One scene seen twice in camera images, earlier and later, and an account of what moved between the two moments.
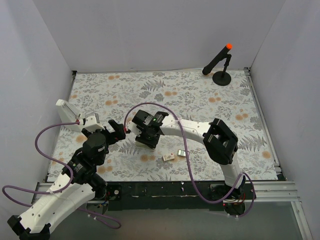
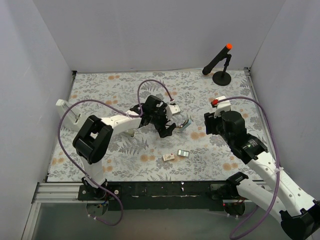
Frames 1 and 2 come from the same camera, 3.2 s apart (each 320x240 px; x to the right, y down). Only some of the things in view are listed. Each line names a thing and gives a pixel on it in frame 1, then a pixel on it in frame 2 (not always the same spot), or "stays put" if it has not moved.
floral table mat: (194, 96) stays put
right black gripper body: (140, 119) to (211, 123)
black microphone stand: (223, 78) stays put
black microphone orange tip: (207, 69) stays put
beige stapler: (143, 145) to (129, 132)
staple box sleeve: (166, 157) stays put
